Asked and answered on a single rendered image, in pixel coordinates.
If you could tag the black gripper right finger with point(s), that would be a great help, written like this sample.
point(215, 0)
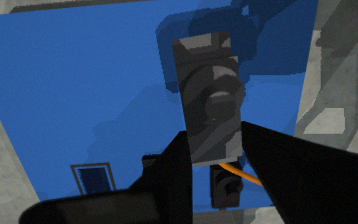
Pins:
point(308, 183)

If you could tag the blue flat deck plate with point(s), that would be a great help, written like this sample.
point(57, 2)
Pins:
point(89, 96)

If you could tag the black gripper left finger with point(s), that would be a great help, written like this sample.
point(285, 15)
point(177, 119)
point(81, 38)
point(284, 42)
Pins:
point(163, 194)

